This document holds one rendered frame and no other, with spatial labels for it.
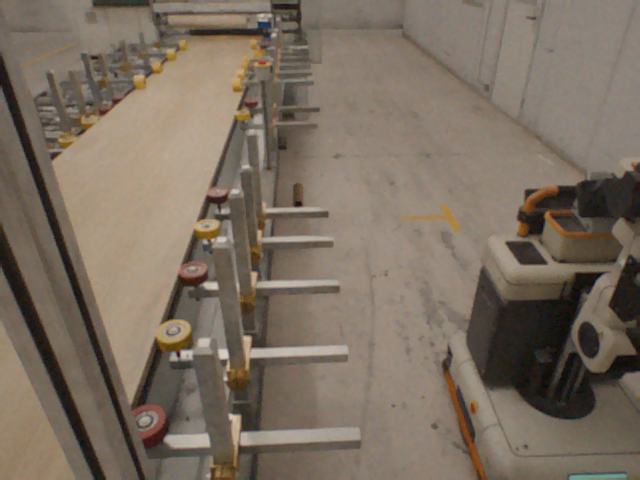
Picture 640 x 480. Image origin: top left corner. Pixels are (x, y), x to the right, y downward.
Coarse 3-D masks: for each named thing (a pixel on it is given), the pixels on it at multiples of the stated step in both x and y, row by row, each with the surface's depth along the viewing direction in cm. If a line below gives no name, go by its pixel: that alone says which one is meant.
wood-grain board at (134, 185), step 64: (192, 64) 372; (128, 128) 239; (192, 128) 238; (64, 192) 176; (128, 192) 175; (192, 192) 175; (128, 256) 139; (0, 320) 115; (128, 320) 115; (0, 384) 98; (128, 384) 98; (0, 448) 85
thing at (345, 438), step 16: (256, 432) 95; (272, 432) 95; (288, 432) 95; (304, 432) 95; (320, 432) 95; (336, 432) 95; (352, 432) 95; (160, 448) 92; (176, 448) 92; (192, 448) 92; (208, 448) 92; (240, 448) 93; (256, 448) 93; (272, 448) 94; (288, 448) 94; (304, 448) 94; (320, 448) 94; (336, 448) 95; (352, 448) 95
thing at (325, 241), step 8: (232, 240) 157; (264, 240) 157; (272, 240) 157; (280, 240) 157; (288, 240) 157; (296, 240) 157; (304, 240) 157; (312, 240) 157; (320, 240) 157; (328, 240) 157; (208, 248) 156; (264, 248) 157; (272, 248) 158; (280, 248) 158; (288, 248) 158; (296, 248) 158; (304, 248) 158
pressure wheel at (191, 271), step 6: (186, 264) 134; (192, 264) 134; (198, 264) 134; (204, 264) 134; (180, 270) 131; (186, 270) 132; (192, 270) 131; (198, 270) 132; (204, 270) 131; (180, 276) 130; (186, 276) 129; (192, 276) 129; (198, 276) 129; (204, 276) 131; (186, 282) 130; (192, 282) 130; (198, 282) 130; (204, 282) 132; (198, 300) 137
